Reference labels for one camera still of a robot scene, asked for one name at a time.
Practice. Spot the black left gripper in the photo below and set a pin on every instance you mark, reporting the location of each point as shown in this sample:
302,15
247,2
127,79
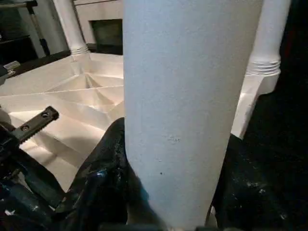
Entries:
24,173

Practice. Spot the black work mat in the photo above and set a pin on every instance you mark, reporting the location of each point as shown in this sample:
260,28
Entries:
284,125

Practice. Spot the black tripod stand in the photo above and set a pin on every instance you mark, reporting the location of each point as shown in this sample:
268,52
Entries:
38,31

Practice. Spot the white cabinet with glass doors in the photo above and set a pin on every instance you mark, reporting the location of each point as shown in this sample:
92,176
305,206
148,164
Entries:
84,12

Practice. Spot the white plastic stool seat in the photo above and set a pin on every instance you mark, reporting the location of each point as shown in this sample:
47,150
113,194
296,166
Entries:
60,101

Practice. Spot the white plastic table leg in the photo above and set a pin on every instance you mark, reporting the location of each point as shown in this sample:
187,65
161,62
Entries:
269,43
72,31
180,96

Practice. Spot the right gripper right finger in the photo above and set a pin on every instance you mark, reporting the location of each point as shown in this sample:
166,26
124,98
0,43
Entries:
247,197

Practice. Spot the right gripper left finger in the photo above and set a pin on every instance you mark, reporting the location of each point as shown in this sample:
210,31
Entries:
96,192

